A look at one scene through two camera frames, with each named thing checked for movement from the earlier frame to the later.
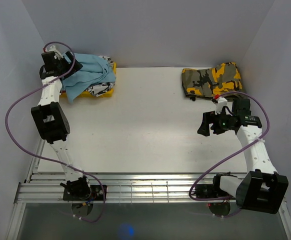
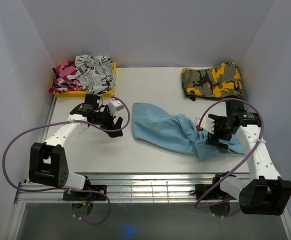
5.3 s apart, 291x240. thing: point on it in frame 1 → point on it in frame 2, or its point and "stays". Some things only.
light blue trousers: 95,70 → 178,132
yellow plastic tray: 87,94 stays
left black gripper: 76,65 → 117,125
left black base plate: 97,193 stays
